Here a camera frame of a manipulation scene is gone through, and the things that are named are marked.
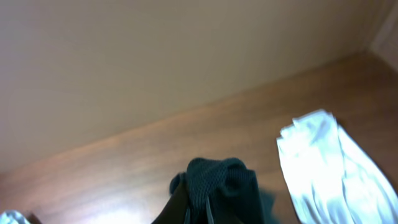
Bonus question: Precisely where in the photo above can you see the black polo shirt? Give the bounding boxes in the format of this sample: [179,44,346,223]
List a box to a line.
[152,158,278,224]

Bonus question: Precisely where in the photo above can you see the white crumpled shirt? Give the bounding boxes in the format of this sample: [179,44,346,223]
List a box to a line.
[277,110,397,223]

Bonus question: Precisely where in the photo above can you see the light blue folded jeans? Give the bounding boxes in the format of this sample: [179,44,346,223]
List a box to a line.
[0,210,30,224]

